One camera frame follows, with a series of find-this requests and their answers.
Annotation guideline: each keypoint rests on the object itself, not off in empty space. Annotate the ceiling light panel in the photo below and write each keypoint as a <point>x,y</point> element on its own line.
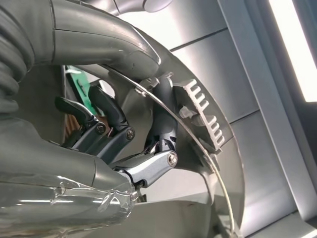
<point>296,49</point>

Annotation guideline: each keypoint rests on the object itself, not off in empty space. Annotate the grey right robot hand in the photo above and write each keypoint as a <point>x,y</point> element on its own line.
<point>74,42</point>

